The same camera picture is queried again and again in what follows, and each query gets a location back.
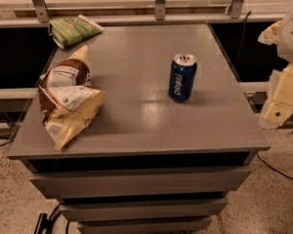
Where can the metal railing frame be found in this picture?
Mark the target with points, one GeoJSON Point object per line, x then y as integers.
{"type": "Point", "coordinates": [116, 12]}

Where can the black cable plug bottom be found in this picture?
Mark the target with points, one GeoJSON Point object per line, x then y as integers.
{"type": "Point", "coordinates": [45, 223]}

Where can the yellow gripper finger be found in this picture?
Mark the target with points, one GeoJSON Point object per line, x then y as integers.
{"type": "Point", "coordinates": [278, 107]}

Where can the brown and yellow chip bag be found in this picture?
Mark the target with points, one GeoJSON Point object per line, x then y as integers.
{"type": "Point", "coordinates": [67, 100]}

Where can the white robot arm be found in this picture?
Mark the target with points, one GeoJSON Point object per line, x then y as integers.
{"type": "Point", "coordinates": [281, 34]}

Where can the grey drawer cabinet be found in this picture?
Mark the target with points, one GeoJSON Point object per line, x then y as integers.
{"type": "Point", "coordinates": [148, 163]}

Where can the blue pepsi can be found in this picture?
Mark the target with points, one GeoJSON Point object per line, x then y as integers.
{"type": "Point", "coordinates": [183, 69]}

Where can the green chip bag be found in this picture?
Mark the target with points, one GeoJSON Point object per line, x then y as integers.
{"type": "Point", "coordinates": [68, 32]}

